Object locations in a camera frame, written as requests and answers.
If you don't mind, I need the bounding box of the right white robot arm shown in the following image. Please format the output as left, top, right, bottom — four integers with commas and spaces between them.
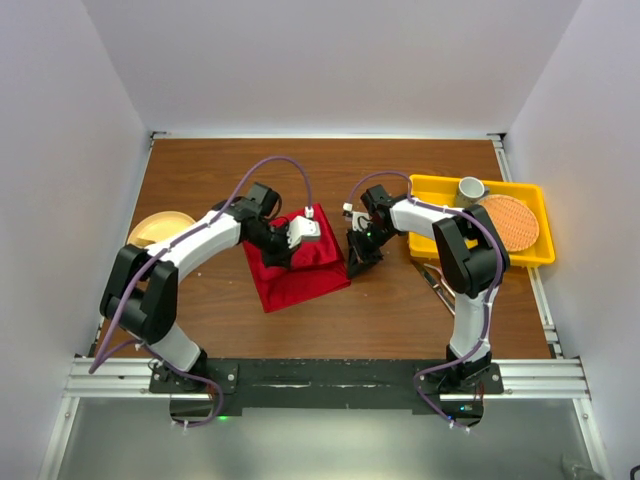
343, 185, 510, 393

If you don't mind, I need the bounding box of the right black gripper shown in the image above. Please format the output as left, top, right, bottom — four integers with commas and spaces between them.
346, 224, 395, 279

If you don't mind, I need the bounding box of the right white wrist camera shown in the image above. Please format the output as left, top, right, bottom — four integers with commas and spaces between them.
342, 202, 371, 231

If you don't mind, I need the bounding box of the round wooden plate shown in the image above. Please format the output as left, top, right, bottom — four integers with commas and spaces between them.
127, 211, 195, 248

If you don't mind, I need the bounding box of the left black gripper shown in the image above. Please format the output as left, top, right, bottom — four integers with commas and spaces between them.
246, 221, 301, 270

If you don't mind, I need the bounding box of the silver knife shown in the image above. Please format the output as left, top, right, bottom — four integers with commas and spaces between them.
411, 259, 455, 316

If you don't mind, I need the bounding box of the silver fork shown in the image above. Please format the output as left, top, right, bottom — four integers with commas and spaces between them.
423, 263, 456, 298

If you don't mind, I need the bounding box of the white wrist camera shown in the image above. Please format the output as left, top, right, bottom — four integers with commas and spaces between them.
286, 216, 321, 249
342, 202, 371, 231

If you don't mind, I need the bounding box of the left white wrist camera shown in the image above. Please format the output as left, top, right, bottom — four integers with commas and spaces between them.
286, 216, 321, 249

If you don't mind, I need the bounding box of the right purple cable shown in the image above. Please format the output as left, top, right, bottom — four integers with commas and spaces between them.
342, 171, 504, 431

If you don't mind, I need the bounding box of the orange woven coaster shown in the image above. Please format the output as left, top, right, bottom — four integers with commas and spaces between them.
479, 194, 540, 253

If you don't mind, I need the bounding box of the white cup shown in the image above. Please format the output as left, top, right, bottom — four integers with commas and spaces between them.
454, 176, 490, 208

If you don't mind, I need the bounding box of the yellow plastic tray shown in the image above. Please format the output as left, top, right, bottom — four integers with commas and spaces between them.
411, 174, 555, 268

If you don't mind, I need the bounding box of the red cloth napkin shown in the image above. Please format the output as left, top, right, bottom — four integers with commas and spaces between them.
243, 203, 351, 313

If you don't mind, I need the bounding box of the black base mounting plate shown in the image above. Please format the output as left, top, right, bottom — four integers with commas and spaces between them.
149, 359, 504, 426

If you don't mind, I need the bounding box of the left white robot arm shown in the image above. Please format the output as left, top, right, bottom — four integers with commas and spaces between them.
99, 183, 294, 392

